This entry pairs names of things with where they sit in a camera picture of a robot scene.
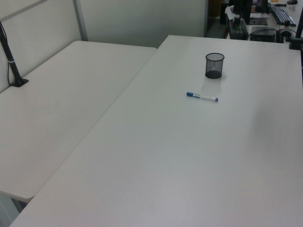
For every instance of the blue and white marker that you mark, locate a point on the blue and white marker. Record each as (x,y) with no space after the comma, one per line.
(203,96)

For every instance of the black mesh pen cup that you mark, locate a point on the black mesh pen cup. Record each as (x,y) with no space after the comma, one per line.
(214,68)

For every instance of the white side table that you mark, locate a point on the white side table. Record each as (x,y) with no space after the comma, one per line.
(59,106)

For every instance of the black computer case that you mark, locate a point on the black computer case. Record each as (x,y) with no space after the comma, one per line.
(262,35)

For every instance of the black computer keyboard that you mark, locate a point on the black computer keyboard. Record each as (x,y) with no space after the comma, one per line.
(282,14)

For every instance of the grey partition frame post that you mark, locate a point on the grey partition frame post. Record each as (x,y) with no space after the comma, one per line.
(80,21)

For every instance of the black camera stand pole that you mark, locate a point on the black camera stand pole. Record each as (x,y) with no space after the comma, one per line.
(11,66)

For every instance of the black clamped camera stand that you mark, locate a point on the black clamped camera stand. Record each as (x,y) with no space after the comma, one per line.
(297,40)

